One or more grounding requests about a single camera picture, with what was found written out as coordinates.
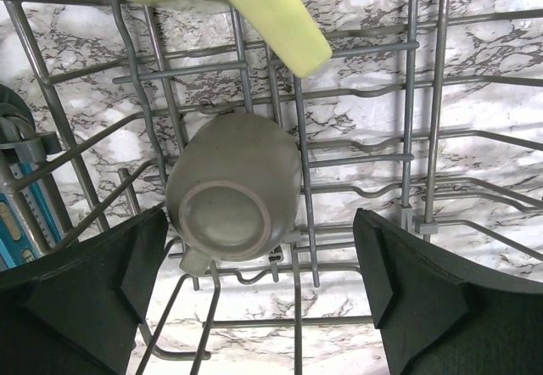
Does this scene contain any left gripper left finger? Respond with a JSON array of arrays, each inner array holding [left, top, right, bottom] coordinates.
[[1, 207, 169, 374]]

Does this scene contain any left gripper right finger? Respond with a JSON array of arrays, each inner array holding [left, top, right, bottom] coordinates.
[[353, 209, 542, 374]]

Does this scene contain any small grey-brown cup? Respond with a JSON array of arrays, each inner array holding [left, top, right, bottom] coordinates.
[[165, 113, 302, 277]]

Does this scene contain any grey wire dish rack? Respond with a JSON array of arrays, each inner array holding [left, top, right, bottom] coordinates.
[[1, 0, 542, 374]]

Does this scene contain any dark grey flat box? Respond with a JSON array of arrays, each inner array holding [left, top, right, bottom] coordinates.
[[1, 155, 72, 271]]

